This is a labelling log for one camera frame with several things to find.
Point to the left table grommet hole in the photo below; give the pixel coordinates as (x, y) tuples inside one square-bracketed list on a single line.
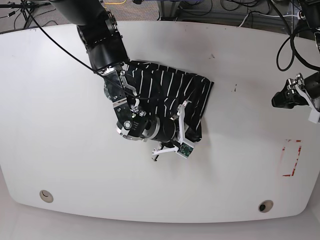
[(46, 196)]

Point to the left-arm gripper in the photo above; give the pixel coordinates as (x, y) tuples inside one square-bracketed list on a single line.
[(297, 95)]

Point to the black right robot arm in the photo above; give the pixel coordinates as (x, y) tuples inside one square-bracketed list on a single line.
[(103, 42)]

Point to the table grommet hole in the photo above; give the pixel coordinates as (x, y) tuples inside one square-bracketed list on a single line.
[(265, 206), (46, 196)]

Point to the navy white striped T-shirt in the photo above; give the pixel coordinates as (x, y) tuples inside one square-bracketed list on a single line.
[(163, 88)]

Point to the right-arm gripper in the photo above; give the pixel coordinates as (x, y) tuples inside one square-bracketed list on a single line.
[(171, 133)]

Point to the right table grommet hole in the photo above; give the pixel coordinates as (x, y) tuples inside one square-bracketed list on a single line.
[(265, 206)]

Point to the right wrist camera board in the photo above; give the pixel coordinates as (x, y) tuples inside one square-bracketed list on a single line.
[(185, 150)]

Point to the red tape rectangle marking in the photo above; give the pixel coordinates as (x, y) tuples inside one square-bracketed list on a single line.
[(289, 157)]

